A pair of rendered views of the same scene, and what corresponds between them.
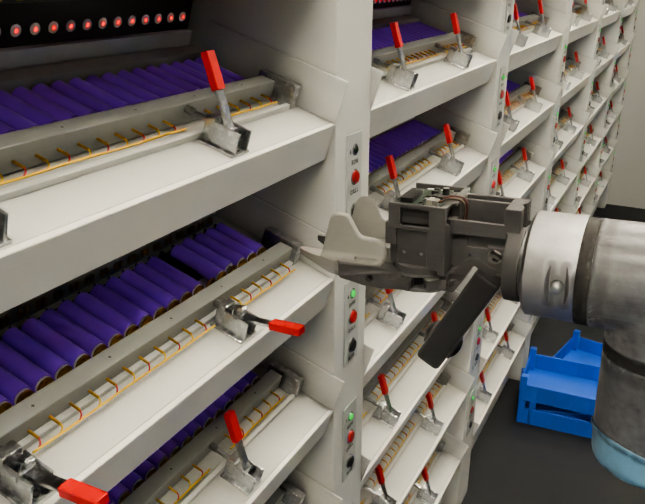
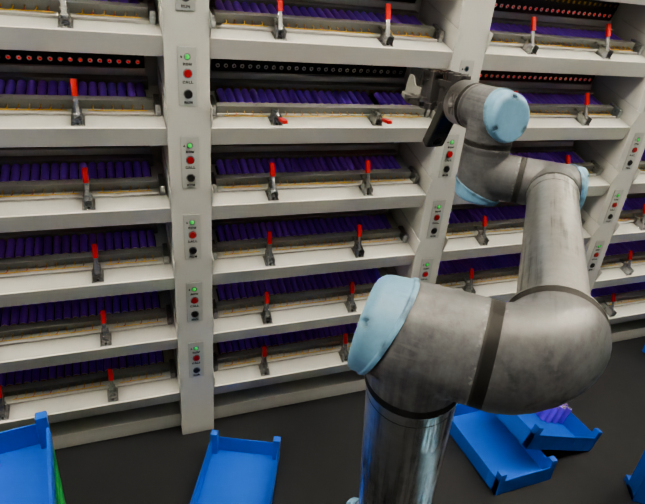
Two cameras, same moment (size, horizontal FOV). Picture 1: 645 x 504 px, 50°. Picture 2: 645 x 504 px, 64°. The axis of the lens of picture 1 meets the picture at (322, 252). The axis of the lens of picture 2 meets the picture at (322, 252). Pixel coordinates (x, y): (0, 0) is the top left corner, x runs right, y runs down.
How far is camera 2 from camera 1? 0.84 m
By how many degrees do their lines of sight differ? 36
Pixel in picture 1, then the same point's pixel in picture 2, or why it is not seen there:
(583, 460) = not seen: outside the picture
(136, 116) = (354, 23)
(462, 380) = not seen: hidden behind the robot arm
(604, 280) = (462, 101)
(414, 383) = (514, 239)
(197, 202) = (361, 56)
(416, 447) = (513, 285)
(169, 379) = (337, 122)
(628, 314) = (465, 116)
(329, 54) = (457, 18)
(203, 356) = (355, 122)
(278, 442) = (391, 190)
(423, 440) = not seen: hidden behind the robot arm
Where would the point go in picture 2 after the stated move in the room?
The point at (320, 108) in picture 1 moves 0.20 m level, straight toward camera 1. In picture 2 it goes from (449, 43) to (405, 44)
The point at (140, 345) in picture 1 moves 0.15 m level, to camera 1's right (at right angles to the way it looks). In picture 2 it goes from (332, 107) to (380, 120)
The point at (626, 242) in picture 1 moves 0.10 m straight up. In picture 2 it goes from (476, 88) to (488, 32)
